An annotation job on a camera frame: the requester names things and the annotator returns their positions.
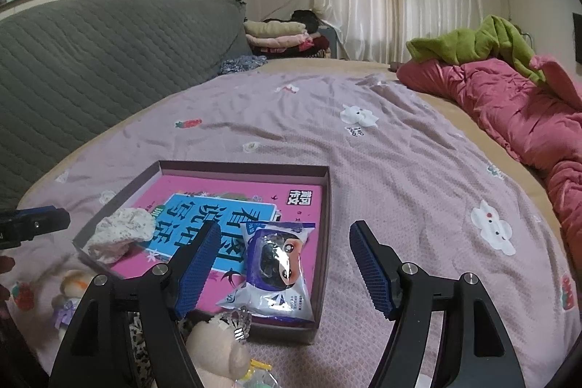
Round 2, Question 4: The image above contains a pink shallow box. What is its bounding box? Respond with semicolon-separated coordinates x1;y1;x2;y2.
73;161;332;345

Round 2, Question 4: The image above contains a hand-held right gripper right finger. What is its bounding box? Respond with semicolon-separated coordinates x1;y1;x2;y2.
349;221;528;388

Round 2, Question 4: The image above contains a white floral scrunchie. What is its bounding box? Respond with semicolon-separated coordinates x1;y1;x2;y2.
86;207;158;265

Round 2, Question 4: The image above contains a leopard print scrunchie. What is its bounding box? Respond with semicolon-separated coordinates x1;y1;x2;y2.
128;313;196;388

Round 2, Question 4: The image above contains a pink quilt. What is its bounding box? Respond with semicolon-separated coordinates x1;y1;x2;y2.
396;55;582;302

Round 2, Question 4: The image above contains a beige teddy bear purple dress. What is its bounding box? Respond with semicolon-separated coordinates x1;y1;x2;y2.
50;269;98;331

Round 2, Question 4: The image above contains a beige teddy bear pink dress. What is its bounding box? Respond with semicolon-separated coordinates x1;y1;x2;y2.
186;310;252;388

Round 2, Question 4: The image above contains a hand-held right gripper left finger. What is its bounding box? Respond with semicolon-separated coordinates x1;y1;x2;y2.
48;221;219;388

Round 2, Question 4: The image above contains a clear bag yellow strip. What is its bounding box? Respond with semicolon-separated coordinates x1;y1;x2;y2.
234;358;274;388

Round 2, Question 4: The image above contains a black bag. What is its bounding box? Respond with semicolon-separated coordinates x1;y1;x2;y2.
291;10;321;32

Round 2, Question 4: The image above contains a green blanket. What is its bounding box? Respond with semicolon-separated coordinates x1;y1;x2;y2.
406;14;551;86

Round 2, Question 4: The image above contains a dark floral cloth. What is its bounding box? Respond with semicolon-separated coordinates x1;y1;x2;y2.
218;55;268;76

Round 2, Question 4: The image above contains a person's left hand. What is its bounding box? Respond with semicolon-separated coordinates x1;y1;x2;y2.
0;255;15;303

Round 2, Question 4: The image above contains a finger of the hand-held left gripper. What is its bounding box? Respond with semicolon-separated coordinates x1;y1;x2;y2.
0;207;71;244

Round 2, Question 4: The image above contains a white purple snack packet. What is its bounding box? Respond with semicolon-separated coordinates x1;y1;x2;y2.
215;221;316;323

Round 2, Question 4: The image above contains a grey quilted headboard cover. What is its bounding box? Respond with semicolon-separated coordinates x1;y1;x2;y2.
0;0;253;211

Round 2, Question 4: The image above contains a stack of folded clothes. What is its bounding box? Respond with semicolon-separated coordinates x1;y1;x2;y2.
243;19;330;58

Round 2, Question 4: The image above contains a pink picture book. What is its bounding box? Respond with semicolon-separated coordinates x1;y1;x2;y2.
113;174;323;325

